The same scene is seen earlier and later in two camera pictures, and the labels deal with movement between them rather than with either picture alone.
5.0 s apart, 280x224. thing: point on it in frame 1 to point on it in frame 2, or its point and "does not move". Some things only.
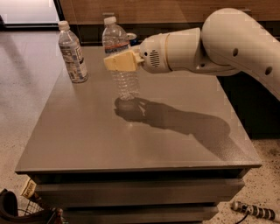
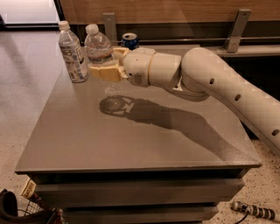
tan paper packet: (29, 190) does not move
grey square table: (171, 156) does not move
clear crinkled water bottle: (115, 40) to (99, 50)
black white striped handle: (268, 213) does not move
